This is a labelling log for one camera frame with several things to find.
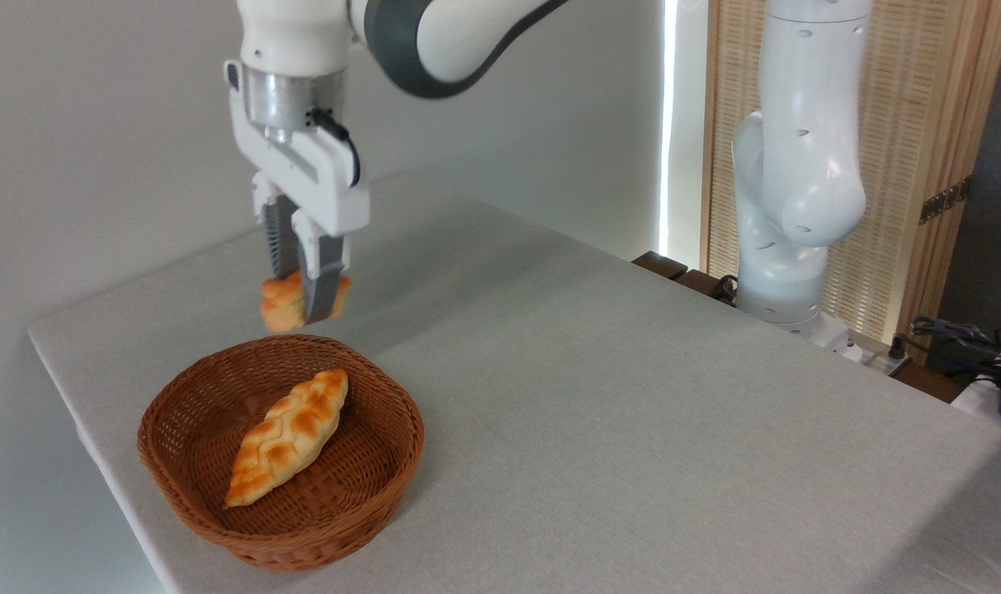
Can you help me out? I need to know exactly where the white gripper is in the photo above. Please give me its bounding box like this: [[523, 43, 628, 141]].
[[224, 59, 371, 322]]

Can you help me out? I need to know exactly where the round flower-shaped bread bun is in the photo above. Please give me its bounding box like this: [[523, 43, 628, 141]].
[[260, 271, 354, 334]]

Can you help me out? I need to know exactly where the long braided bread loaf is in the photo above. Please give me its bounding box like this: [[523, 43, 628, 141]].
[[224, 368, 350, 508]]

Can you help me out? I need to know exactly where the brown wicker basket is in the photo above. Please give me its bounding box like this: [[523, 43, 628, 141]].
[[137, 334, 425, 572]]

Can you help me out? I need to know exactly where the dark brown wooden furniture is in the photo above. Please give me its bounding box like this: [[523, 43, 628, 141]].
[[632, 252, 736, 306]]

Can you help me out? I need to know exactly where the light wooden slatted screen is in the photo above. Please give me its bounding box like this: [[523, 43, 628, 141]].
[[702, 0, 1001, 364]]

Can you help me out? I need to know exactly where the dark metal screen hinge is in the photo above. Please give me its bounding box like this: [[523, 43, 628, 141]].
[[919, 176, 974, 225]]

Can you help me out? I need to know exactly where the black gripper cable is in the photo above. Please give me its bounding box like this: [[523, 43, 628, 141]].
[[306, 107, 361, 187]]

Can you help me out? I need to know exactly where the tangled dark cable bundle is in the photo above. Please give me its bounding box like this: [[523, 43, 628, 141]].
[[911, 309, 1001, 389]]

